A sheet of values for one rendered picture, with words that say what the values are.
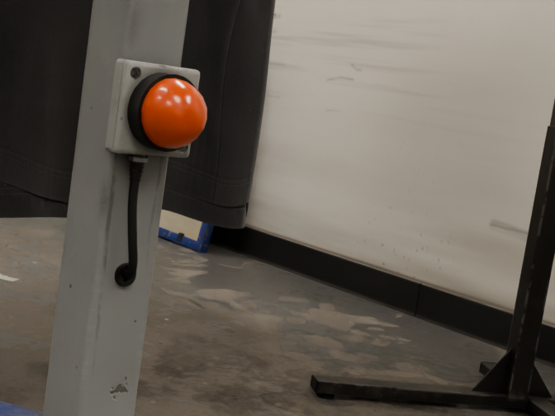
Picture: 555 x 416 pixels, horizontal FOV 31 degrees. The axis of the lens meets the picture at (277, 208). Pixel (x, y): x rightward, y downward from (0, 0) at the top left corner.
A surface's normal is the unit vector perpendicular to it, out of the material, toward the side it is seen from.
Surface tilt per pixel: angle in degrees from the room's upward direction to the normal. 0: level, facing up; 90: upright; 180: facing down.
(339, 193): 90
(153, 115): 99
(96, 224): 90
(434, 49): 90
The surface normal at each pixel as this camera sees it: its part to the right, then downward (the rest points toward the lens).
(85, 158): -0.74, -0.02
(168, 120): -0.13, 0.27
